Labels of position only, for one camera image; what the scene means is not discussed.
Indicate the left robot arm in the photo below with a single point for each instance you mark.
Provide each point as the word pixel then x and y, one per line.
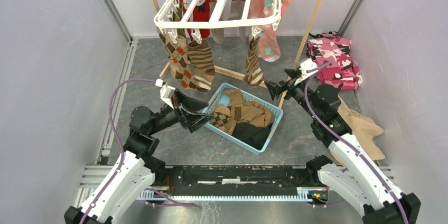
pixel 137 169

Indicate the black garment in basket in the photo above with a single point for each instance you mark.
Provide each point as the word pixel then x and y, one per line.
pixel 251 135

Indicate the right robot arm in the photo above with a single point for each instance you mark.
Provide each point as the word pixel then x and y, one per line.
pixel 367 189

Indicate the grey sock striped cuff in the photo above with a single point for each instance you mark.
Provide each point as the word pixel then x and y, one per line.
pixel 236 11

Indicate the beige argyle sock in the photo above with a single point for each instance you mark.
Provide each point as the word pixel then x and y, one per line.
pixel 178 60

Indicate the beige cloth on floor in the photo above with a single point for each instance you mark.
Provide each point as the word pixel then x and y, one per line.
pixel 364 128

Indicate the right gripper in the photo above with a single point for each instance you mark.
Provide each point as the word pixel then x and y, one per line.
pixel 276 89

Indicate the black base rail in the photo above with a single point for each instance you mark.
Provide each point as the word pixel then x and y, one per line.
pixel 236 180

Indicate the green striped sock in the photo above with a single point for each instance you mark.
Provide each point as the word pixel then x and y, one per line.
pixel 177 16

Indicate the pink patterned sock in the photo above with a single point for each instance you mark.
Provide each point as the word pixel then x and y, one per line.
pixel 268 48

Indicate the pink camouflage bag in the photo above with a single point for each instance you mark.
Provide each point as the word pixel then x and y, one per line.
pixel 343 72

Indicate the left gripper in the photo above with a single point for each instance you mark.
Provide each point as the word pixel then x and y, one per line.
pixel 193 121

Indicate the wooden rack frame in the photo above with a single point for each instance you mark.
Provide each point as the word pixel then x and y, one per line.
pixel 308 23

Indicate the white plastic clip hanger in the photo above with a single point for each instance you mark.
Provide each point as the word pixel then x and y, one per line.
pixel 215 21

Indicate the brown striped sock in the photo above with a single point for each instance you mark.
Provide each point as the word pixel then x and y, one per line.
pixel 254 75
pixel 200 56

